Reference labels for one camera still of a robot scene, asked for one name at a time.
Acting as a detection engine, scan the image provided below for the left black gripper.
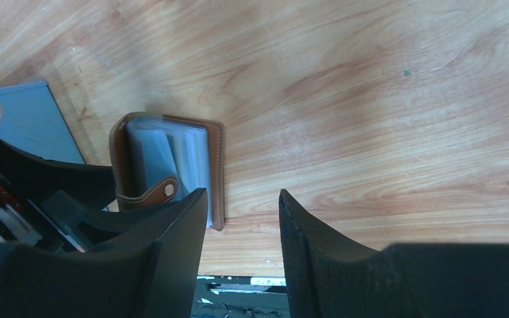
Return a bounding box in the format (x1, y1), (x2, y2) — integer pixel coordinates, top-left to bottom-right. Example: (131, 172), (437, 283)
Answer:
(0, 104), (176, 253)

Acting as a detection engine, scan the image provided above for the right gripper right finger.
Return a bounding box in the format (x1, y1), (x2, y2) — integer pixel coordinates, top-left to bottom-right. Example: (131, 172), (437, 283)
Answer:
(278, 190), (509, 317)

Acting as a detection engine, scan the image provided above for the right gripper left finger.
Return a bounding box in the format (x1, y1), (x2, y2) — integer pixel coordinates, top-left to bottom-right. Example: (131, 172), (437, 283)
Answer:
(0, 188), (208, 317)

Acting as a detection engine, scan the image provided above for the brown leather card holder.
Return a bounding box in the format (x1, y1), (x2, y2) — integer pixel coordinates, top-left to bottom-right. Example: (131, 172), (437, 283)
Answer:
(109, 112), (225, 231)

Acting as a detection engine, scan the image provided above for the blue three-compartment box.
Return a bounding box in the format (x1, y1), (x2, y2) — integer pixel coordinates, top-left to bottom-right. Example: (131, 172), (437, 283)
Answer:
(0, 81), (84, 164)

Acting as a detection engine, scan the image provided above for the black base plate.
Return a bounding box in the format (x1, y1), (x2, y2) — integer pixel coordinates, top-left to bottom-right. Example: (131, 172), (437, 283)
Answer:
(191, 276), (290, 317)

